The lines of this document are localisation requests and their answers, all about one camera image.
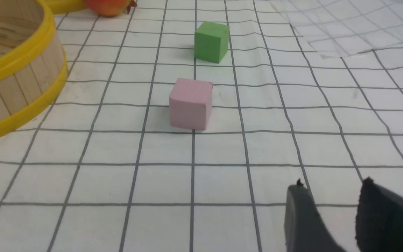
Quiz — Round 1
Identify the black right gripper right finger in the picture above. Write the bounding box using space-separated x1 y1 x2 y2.
355 177 403 252

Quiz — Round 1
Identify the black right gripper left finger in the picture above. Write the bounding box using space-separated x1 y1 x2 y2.
284 179 345 252

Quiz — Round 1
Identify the bamboo steamer tray yellow rim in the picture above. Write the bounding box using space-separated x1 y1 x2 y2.
0 0 68 137

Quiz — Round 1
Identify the bamboo steamer lid yellow rim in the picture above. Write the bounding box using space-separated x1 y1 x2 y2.
44 0 87 15

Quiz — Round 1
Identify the white grid-pattern tablecloth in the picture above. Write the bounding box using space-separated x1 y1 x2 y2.
0 0 403 252

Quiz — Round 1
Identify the pink foam cube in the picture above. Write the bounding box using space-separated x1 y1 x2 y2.
169 78 214 131

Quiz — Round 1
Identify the green foam cube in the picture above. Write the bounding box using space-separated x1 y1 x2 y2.
195 21 230 63

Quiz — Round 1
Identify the red pomegranate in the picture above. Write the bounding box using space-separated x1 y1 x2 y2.
83 0 137 17

